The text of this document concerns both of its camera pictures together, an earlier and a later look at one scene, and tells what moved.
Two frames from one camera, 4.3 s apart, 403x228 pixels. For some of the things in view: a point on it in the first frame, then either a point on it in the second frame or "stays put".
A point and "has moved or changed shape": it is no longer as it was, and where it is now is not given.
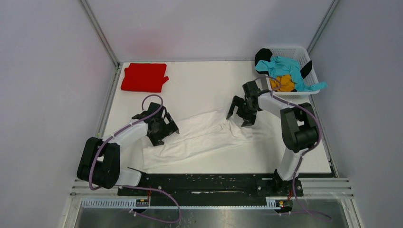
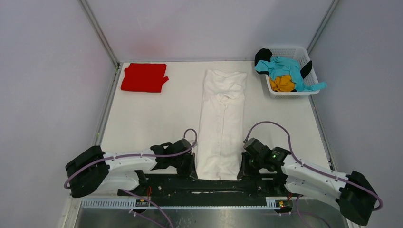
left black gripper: [157, 140] → [190, 169]
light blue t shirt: [276, 66] stays put
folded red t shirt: [144, 77] stays put
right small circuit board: [284, 203] stays put
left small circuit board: [141, 203] stays put
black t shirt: [265, 54] stays put
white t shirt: [215, 138] has moved or changed shape
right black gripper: [249, 119] → [244, 167]
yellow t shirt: [283, 83] stays put
